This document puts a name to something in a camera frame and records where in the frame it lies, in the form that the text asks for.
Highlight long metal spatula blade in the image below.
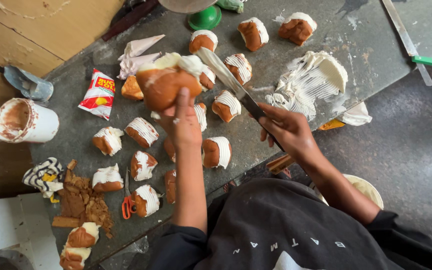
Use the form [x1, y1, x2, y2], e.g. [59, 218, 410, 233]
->
[381, 0, 432, 87]

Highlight large brown cream-topped bun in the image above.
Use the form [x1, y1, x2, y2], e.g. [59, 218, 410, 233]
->
[136, 52, 205, 112]

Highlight white tub with chocolate smears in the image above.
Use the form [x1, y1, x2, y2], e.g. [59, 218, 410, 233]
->
[0, 98, 60, 144]

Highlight person's left hand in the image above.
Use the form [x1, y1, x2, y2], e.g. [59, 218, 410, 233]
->
[158, 87, 204, 151]

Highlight green-based cake turntable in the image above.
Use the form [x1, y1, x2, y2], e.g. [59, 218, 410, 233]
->
[158, 0, 223, 31]

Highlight wooden plank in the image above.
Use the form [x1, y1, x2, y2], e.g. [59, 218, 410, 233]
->
[266, 153, 296, 175]

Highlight scattered small cream-striped buns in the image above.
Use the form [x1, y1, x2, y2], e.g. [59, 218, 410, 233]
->
[59, 12, 318, 270]

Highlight yellow wrapper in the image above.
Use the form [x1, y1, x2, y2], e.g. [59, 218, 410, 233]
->
[317, 119, 346, 131]

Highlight dark brown stick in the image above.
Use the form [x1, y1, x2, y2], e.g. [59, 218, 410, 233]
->
[100, 0, 161, 42]

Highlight person's right hand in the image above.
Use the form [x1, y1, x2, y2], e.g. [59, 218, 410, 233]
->
[257, 103, 316, 158]

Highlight person's black shirt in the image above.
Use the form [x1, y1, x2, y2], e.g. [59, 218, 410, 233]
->
[146, 178, 432, 270]

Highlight pile of brown cake scraps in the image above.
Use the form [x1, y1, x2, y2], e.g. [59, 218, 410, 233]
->
[51, 159, 115, 239]

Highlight crumpled white paper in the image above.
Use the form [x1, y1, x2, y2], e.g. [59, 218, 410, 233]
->
[337, 101, 373, 127]

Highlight metal scoop with dark handle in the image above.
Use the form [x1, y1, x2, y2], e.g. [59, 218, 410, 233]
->
[0, 54, 55, 103]

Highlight green plastic bag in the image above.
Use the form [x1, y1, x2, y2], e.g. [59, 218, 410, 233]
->
[216, 0, 246, 14]

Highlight black-handled metal palette knife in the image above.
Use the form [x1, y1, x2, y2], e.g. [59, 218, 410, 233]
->
[196, 47, 286, 153]

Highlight white plastic bucket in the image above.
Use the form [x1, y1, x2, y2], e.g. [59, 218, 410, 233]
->
[309, 173, 385, 211]

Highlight orange-handled scissors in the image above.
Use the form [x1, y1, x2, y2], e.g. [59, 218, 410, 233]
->
[121, 167, 137, 220]

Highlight striped black and white cloth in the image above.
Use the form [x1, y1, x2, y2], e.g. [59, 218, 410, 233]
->
[22, 157, 65, 199]

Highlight red and white snack packet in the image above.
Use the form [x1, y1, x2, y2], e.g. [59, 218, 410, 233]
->
[77, 68, 116, 121]

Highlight white cream piping bag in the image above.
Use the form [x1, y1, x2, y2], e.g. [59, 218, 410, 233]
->
[118, 34, 166, 61]
[117, 52, 163, 80]

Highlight green plastic handle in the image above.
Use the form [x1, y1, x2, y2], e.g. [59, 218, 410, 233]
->
[411, 55, 432, 70]

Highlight heap of white cream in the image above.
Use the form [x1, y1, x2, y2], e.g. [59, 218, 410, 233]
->
[264, 50, 349, 121]

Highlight clear plastic wrap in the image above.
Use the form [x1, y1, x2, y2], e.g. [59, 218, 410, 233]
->
[99, 236, 149, 270]

